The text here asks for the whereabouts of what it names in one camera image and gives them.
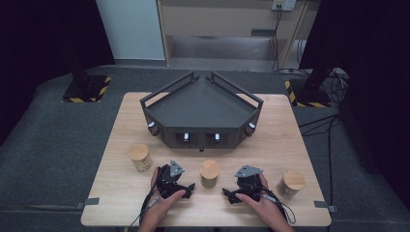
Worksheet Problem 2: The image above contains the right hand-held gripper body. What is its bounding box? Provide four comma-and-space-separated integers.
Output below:
234, 164, 264, 203

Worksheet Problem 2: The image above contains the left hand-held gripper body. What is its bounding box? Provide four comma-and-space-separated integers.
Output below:
156, 159, 188, 199

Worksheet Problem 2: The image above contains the jar of green beans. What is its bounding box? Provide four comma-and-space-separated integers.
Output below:
198, 159, 221, 189

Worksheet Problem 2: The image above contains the jar of pale beans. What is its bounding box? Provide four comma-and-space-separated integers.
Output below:
128, 143, 154, 173

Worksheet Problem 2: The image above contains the glass jar with wooden lid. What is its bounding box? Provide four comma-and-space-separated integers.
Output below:
276, 169, 307, 199

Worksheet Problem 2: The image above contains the dark grey corner storage rack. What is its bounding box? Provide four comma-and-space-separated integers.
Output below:
139, 71, 265, 153

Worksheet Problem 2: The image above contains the person's left hand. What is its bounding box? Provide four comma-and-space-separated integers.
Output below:
143, 166, 187, 223

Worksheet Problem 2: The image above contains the person's right hand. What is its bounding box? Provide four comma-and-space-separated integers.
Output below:
236, 173, 286, 225

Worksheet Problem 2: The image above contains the white panel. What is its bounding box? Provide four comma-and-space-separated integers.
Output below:
95, 0, 166, 61

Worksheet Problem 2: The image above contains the light wooden cabinet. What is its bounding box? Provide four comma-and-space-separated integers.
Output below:
157, 0, 311, 71

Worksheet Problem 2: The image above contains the black curtain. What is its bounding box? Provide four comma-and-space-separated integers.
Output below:
299, 0, 410, 211
0, 0, 116, 146

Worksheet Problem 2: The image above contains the left hand-held gripper cable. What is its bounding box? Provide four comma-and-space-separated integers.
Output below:
129, 167, 162, 230

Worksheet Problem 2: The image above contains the hand-held gripper cable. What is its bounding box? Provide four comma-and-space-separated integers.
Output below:
262, 192, 297, 225
129, 167, 162, 230

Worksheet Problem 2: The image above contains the right hand-held gripper cable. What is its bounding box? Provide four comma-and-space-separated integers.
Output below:
262, 192, 297, 225

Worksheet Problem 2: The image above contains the grey table edge bracket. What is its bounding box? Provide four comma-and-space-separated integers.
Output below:
75, 197, 101, 210
313, 200, 338, 214

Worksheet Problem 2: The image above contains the black floor cable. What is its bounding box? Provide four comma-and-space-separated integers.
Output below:
298, 112, 341, 207

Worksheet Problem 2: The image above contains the striped stand base plate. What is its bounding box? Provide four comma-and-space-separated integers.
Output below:
61, 74, 112, 103
284, 78, 333, 108

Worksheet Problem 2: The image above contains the black metal stand post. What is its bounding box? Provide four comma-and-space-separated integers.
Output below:
62, 28, 93, 93
304, 61, 337, 100

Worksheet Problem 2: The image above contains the tangled black cable bundle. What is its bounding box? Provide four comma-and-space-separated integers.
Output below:
328, 68, 350, 104

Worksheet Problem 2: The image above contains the black outlet cable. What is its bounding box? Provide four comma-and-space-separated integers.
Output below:
271, 8, 284, 73

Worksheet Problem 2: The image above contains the white wall power outlet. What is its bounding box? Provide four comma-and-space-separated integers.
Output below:
271, 0, 298, 13

